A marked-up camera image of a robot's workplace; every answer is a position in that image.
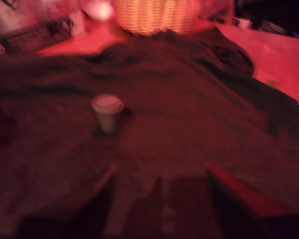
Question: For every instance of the small white round camera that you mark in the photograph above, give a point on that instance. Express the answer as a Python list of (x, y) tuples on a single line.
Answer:
[(99, 11)]

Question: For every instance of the dark cloth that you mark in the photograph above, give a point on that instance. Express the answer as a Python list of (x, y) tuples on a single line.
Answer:
[(164, 112)]

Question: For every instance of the wicker basket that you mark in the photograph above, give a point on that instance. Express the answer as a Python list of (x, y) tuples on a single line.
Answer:
[(159, 15)]

